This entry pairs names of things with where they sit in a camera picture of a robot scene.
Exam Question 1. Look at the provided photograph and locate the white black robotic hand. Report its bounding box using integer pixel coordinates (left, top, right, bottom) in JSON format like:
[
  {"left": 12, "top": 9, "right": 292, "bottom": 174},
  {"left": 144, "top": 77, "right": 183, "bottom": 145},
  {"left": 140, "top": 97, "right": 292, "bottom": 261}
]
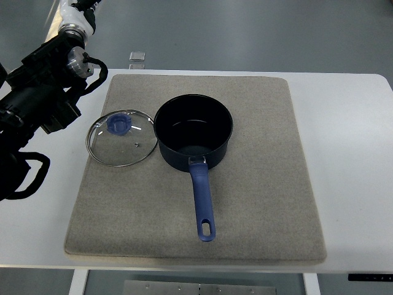
[{"left": 58, "top": 0, "right": 101, "bottom": 44}]

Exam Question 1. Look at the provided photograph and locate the glass pot lid blue knob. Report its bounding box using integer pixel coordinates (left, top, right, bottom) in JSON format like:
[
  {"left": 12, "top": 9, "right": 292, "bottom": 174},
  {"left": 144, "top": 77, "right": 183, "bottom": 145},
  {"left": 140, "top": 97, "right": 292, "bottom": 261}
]
[{"left": 85, "top": 109, "right": 157, "bottom": 167}]

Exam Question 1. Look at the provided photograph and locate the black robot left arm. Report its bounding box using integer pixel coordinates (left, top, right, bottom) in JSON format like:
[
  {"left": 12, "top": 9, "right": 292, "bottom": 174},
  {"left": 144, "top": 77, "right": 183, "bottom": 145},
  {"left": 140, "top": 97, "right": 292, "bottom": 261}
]
[{"left": 1, "top": 25, "right": 108, "bottom": 200}]

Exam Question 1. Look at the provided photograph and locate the dark blue saucepan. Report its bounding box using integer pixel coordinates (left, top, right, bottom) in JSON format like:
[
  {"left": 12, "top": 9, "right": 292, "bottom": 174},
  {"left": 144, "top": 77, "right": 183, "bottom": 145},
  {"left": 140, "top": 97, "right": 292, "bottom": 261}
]
[{"left": 154, "top": 94, "right": 233, "bottom": 242}]

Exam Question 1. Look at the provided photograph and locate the beige felt mat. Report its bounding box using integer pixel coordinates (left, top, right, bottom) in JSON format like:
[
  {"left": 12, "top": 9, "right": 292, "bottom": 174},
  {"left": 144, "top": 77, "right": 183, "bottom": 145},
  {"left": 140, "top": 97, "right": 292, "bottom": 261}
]
[{"left": 64, "top": 74, "right": 326, "bottom": 265}]

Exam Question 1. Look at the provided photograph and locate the metal plate under table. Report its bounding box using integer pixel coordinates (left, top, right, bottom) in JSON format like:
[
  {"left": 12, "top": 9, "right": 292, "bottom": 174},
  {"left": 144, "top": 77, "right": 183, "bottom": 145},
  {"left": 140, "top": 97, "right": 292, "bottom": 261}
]
[{"left": 122, "top": 280, "right": 277, "bottom": 295}]

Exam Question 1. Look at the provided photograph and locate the black table control panel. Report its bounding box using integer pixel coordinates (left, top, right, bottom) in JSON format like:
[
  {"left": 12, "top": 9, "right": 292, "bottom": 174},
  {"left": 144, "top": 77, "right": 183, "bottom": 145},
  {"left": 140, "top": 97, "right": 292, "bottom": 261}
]
[{"left": 348, "top": 273, "right": 393, "bottom": 282}]

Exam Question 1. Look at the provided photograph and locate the white table leg frame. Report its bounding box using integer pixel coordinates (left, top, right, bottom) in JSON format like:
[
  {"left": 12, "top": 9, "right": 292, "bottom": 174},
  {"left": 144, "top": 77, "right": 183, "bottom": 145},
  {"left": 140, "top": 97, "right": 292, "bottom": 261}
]
[{"left": 68, "top": 269, "right": 89, "bottom": 295}]

